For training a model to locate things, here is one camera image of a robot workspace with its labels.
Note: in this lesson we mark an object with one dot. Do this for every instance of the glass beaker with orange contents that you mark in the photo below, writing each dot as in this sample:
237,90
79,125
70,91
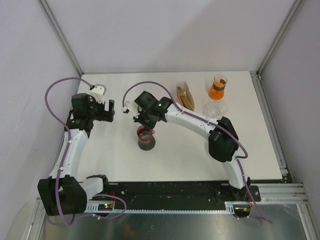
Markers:
217,90

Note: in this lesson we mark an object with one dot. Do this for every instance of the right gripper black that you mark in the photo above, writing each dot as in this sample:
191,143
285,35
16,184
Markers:
139,118

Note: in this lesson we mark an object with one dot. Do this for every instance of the grey carafe with red rim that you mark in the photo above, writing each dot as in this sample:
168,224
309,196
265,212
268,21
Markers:
146,140

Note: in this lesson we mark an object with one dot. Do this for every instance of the aluminium frame post left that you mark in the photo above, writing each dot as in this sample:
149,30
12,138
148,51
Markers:
48,13

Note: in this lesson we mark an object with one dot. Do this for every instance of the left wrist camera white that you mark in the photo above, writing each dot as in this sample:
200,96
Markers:
98,92

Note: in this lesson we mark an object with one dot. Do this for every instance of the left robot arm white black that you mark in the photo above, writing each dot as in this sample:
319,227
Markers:
61,192

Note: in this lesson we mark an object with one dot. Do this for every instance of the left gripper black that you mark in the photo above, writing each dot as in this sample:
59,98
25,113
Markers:
106,115

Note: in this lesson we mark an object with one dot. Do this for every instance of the aluminium frame rail right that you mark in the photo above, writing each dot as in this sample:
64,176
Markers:
286,190

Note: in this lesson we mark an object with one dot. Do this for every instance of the grey slotted cable duct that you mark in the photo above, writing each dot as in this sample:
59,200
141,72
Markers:
208,207

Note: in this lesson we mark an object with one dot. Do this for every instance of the aluminium frame post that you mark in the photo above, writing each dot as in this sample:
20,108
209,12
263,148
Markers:
282,31
48,13

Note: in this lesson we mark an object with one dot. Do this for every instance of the clear plastic dripper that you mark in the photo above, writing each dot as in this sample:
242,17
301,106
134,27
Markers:
215,109

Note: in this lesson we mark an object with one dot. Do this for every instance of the brown paper coffee filters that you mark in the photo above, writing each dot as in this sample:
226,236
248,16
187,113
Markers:
186,98

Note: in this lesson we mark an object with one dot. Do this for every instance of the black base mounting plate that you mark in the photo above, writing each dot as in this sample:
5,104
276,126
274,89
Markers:
176,193

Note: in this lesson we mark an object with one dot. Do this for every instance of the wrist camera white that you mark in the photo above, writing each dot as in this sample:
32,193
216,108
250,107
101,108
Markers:
98,92
127,107

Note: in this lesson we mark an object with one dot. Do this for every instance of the aluminium frame post right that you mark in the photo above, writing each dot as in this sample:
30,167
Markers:
282,31

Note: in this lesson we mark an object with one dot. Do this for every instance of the orange coffee filter box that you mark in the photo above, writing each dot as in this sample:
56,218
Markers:
180,86

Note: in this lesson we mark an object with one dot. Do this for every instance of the olive green plastic dripper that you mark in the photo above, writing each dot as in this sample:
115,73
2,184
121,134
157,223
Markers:
146,124

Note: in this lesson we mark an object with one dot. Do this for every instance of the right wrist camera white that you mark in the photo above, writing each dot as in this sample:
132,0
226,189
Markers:
127,107

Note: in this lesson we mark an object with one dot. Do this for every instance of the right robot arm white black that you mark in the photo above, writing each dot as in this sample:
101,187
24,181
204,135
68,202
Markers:
223,141

